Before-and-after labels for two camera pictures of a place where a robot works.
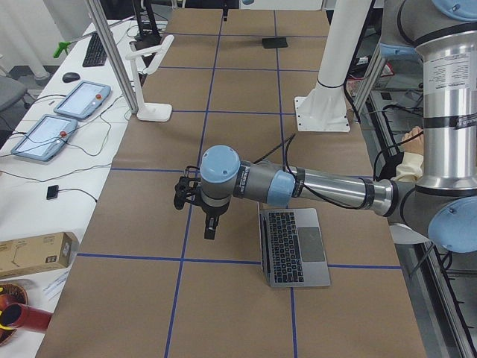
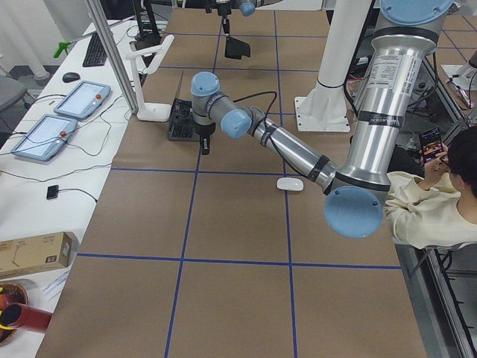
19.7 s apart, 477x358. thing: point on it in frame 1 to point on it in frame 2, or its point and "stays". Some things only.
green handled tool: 62,45 stays
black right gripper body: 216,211 to 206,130
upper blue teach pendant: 83,101 stays
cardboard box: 34,254 stays
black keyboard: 96,54 stays
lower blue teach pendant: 45,138 stays
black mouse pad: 274,42 to 235,48
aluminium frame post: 100,16 stays
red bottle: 18,315 stays
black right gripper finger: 212,221 to 206,145
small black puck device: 52,192 stays
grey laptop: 293,252 to 182,126
